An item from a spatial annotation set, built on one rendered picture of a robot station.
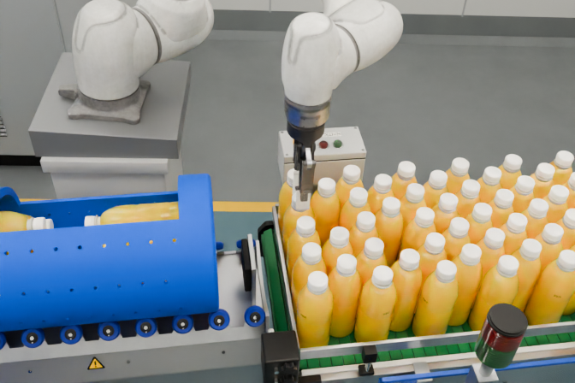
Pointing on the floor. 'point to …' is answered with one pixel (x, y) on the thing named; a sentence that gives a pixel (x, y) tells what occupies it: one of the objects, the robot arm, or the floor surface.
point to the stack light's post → (480, 375)
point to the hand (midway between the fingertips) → (301, 191)
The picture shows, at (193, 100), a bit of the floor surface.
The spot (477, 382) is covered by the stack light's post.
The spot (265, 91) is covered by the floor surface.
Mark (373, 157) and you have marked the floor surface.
